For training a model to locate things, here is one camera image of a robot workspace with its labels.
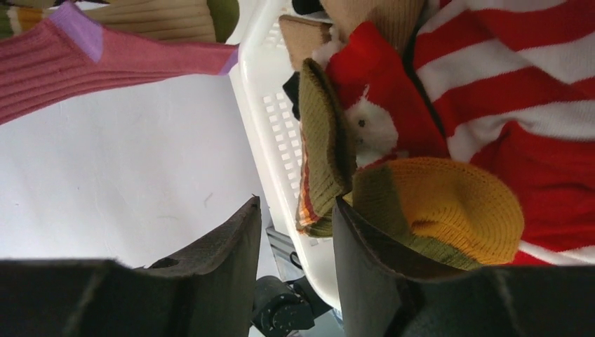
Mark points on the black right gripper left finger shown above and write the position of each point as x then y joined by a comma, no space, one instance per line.
213,280

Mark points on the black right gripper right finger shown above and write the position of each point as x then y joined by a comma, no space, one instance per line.
377,275

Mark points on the olive and orange sock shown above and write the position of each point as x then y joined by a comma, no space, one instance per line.
451,212

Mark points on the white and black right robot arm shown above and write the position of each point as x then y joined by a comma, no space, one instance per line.
278,307

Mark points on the red santa sock in basket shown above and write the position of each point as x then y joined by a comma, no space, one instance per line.
383,108

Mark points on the white plastic laundry basket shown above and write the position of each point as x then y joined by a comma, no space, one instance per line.
274,134

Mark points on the red white striped sock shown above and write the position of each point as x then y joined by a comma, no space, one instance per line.
512,83

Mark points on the brown striped hanging sock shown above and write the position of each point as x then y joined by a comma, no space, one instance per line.
202,21

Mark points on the pink and purple hanging sock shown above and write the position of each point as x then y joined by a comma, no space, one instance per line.
69,54

